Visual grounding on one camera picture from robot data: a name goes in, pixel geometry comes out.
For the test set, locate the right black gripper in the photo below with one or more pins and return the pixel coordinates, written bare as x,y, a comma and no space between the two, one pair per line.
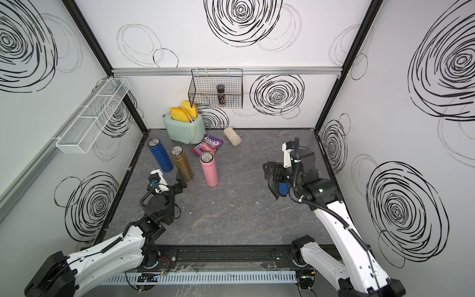
277,176

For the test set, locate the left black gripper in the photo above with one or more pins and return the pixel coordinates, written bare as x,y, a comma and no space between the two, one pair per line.
181,184

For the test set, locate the blue and grey cloth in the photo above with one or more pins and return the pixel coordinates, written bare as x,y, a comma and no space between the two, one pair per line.
277,190

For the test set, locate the gold thermos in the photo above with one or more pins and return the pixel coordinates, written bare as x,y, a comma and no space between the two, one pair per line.
180,160

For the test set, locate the pink thermos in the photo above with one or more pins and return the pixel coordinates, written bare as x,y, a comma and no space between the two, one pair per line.
207,161

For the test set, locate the blue thermos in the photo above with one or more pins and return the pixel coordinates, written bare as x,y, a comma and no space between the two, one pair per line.
160,154

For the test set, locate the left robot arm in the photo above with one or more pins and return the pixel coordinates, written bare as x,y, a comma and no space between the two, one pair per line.
76,274

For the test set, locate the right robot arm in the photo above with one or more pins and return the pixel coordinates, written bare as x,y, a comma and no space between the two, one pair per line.
357,273

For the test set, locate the purple candy bag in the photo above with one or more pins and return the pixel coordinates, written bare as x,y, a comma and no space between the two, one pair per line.
209,144

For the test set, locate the mint green toaster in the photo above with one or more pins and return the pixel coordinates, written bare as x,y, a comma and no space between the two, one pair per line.
187,133

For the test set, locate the clear jar of oats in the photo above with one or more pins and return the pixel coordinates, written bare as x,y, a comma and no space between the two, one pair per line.
232,136

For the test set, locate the front yellow toast slice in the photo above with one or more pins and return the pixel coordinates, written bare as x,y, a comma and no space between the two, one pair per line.
179,114

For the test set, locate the yellow toast slice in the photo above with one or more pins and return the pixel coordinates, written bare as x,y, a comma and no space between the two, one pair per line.
190,109
179,114

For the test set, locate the rear yellow toast slice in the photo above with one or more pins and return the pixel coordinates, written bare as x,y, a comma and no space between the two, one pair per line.
190,109

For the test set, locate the dark spice bottle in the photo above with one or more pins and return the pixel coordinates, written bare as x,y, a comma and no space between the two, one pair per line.
220,89

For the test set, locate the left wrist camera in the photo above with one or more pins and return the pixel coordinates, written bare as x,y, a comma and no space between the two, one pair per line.
157,183

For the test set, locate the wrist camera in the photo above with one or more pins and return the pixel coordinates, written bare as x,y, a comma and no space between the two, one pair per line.
157,183
287,148

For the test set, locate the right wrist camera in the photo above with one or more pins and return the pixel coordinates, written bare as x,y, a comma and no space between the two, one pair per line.
287,148

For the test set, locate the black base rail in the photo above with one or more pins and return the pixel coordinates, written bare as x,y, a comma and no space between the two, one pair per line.
169,256

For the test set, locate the black wire basket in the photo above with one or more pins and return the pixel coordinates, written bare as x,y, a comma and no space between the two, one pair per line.
202,89

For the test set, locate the white slotted cable duct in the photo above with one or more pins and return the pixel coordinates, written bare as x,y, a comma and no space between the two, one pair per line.
203,278

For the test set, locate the white mesh wall shelf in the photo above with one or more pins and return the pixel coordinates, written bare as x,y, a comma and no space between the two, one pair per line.
105,113

